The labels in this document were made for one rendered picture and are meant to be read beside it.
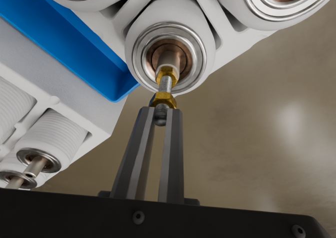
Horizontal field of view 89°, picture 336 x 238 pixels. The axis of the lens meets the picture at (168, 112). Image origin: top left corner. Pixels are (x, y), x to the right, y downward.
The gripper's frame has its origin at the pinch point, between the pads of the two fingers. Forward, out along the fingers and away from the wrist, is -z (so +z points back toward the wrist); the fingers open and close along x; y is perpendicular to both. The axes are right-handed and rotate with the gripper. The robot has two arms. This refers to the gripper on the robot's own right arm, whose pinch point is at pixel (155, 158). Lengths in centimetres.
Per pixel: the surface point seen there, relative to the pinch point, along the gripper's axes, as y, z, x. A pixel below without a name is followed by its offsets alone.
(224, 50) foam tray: 1.0, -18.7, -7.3
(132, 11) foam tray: -3.0, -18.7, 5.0
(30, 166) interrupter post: 19.9, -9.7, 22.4
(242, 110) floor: 25.2, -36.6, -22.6
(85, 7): -4.3, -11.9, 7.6
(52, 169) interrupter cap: 23.3, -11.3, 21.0
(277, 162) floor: 50, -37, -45
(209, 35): -2.7, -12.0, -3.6
